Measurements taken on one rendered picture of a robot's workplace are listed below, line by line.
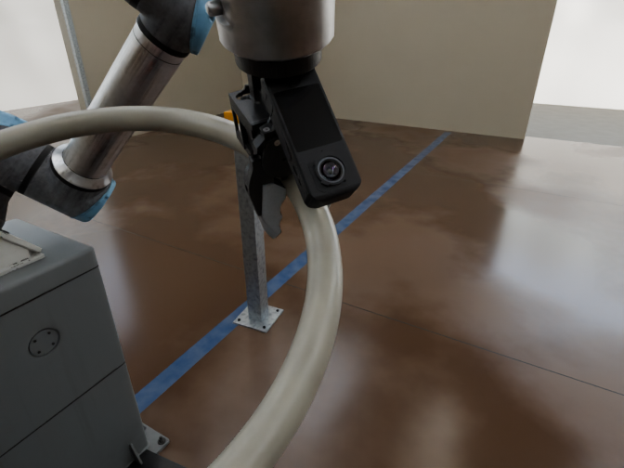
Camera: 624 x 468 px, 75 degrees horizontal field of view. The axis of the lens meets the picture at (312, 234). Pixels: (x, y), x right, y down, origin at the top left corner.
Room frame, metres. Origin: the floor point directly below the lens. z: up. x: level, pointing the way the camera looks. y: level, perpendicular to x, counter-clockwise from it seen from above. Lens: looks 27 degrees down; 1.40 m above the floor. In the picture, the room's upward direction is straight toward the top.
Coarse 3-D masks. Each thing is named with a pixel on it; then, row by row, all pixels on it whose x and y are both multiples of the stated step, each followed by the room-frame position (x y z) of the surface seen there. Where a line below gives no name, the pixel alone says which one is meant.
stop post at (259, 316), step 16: (224, 112) 1.72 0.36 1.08; (240, 160) 1.72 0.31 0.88; (240, 176) 1.72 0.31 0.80; (240, 192) 1.72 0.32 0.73; (240, 208) 1.72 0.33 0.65; (240, 224) 1.73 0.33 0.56; (256, 224) 1.71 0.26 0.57; (256, 240) 1.70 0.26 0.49; (256, 256) 1.70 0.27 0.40; (256, 272) 1.70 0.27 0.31; (256, 288) 1.70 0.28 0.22; (256, 304) 1.71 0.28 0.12; (240, 320) 1.71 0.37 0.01; (256, 320) 1.71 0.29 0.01; (272, 320) 1.71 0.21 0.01
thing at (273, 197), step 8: (272, 184) 0.37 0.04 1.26; (280, 184) 0.39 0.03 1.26; (264, 192) 0.37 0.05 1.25; (272, 192) 0.38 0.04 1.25; (280, 192) 0.38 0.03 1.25; (264, 200) 0.38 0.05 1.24; (272, 200) 0.38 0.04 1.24; (280, 200) 0.39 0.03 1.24; (264, 208) 0.38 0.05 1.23; (272, 208) 0.39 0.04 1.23; (264, 216) 0.38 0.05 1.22; (272, 216) 0.39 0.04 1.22; (280, 216) 0.39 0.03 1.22; (264, 224) 0.39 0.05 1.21; (272, 224) 0.39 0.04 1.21; (272, 232) 0.40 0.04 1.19; (280, 232) 0.40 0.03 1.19
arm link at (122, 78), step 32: (160, 0) 0.87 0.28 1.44; (192, 0) 0.89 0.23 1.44; (160, 32) 0.89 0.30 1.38; (192, 32) 0.89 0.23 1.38; (128, 64) 0.92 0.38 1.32; (160, 64) 0.92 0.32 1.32; (96, 96) 0.97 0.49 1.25; (128, 96) 0.93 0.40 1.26; (64, 160) 1.00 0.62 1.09; (96, 160) 0.99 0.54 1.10; (32, 192) 0.99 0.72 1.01; (64, 192) 0.99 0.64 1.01; (96, 192) 1.02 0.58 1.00
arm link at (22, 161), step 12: (0, 120) 1.02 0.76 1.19; (12, 120) 1.03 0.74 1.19; (24, 120) 1.05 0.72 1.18; (48, 144) 1.08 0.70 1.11; (12, 156) 0.98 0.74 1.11; (24, 156) 1.00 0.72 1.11; (36, 156) 1.01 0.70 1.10; (0, 168) 0.96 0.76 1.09; (12, 168) 0.97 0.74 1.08; (24, 168) 0.98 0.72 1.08; (36, 168) 1.00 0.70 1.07; (0, 180) 0.95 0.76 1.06; (12, 180) 0.98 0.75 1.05; (24, 180) 0.98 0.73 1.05
